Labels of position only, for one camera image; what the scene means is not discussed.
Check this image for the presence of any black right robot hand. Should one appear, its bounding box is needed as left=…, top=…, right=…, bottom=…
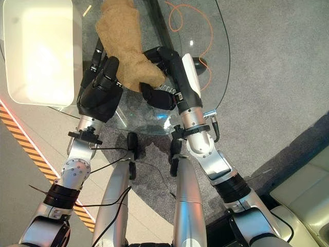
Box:
left=139, top=46, right=204, bottom=114

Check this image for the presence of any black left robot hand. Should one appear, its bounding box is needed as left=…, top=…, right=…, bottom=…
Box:
left=76, top=38, right=123, bottom=123

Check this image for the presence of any tan fuzzy cloth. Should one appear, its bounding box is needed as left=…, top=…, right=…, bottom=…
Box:
left=95, top=0, right=167, bottom=93

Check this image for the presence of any white plastic basket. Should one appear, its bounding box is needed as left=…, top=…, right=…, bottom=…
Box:
left=2, top=0, right=83, bottom=107

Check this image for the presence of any round glass table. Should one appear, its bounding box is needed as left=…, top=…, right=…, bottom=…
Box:
left=55, top=0, right=231, bottom=136

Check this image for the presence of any black left robot foot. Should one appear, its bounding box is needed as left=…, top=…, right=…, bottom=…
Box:
left=126, top=132, right=141, bottom=180

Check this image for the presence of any black robot foot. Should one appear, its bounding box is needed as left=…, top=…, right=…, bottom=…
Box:
left=169, top=138, right=182, bottom=177
left=126, top=132, right=141, bottom=180

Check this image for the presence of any grey carpet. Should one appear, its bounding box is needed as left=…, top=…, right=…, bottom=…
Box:
left=101, top=0, right=329, bottom=226

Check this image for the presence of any black right robot foot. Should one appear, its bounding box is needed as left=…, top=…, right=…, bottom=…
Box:
left=169, top=138, right=182, bottom=177

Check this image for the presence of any yellow black hazard tape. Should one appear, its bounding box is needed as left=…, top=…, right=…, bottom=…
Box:
left=0, top=102, right=96, bottom=233

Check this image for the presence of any silver left robot leg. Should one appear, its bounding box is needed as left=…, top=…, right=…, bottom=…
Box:
left=91, top=158, right=132, bottom=247

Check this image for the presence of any silver robot leg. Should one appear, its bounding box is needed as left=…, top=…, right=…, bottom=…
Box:
left=172, top=155, right=208, bottom=247
left=91, top=158, right=132, bottom=247

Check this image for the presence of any silver right robot leg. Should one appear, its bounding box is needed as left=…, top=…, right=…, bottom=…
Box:
left=172, top=155, right=208, bottom=247

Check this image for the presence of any cream sofa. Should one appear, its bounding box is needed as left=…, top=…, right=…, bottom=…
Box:
left=268, top=150, right=329, bottom=247

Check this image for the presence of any orange cable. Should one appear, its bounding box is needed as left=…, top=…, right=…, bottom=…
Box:
left=164, top=1, right=215, bottom=92

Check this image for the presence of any thin black cable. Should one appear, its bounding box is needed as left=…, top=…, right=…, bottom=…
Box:
left=73, top=145, right=133, bottom=247

